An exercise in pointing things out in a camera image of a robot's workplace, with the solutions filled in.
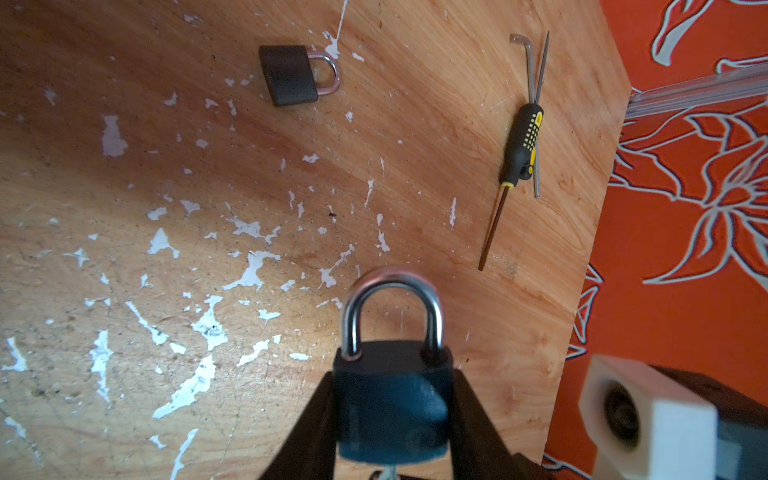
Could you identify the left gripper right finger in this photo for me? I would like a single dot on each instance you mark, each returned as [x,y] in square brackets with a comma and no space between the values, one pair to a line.
[477,449]

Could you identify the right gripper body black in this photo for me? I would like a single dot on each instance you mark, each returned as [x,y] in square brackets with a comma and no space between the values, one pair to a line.
[741,451]

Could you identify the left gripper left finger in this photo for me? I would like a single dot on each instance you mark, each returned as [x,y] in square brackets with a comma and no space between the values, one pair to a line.
[309,451]

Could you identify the blue padlock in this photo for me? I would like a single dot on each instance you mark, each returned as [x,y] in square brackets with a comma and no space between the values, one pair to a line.
[393,397]

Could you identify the silver hex key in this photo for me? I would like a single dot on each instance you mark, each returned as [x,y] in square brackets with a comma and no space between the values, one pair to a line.
[531,71]

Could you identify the black yellow screwdriver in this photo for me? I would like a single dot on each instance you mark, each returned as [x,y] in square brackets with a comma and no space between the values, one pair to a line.
[520,164]

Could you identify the thin metal pick tool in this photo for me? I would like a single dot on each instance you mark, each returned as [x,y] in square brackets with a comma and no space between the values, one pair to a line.
[542,66]

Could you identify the black padlock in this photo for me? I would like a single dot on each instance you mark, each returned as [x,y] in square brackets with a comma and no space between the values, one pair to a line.
[289,77]

